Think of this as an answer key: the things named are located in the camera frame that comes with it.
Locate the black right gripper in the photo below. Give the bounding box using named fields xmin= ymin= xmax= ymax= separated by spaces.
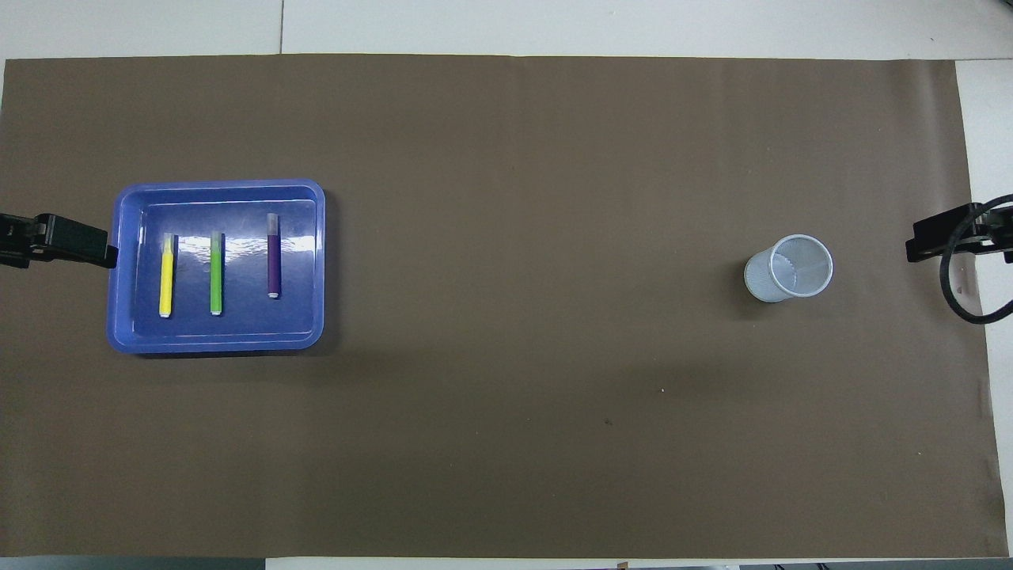
xmin=906 ymin=203 xmax=1013 ymax=264

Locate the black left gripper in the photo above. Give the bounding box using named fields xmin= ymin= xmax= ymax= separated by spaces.
xmin=0 ymin=212 xmax=120 ymax=269

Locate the yellow marker pen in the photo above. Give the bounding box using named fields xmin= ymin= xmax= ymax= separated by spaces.
xmin=159 ymin=232 xmax=175 ymax=319

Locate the green marker pen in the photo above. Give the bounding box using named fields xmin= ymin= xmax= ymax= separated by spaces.
xmin=209 ymin=231 xmax=225 ymax=317

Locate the purple marker pen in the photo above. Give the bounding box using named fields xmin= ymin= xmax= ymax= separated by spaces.
xmin=267 ymin=213 xmax=281 ymax=299

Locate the blue plastic tray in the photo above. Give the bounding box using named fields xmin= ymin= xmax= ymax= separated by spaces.
xmin=106 ymin=179 xmax=327 ymax=355

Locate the translucent plastic cup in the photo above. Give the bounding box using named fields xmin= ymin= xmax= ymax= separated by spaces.
xmin=744 ymin=234 xmax=835 ymax=304

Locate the brown paper table mat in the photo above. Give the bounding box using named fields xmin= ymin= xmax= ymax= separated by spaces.
xmin=0 ymin=54 xmax=1010 ymax=559

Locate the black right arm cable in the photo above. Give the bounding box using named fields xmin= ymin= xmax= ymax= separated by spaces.
xmin=939 ymin=194 xmax=1013 ymax=325

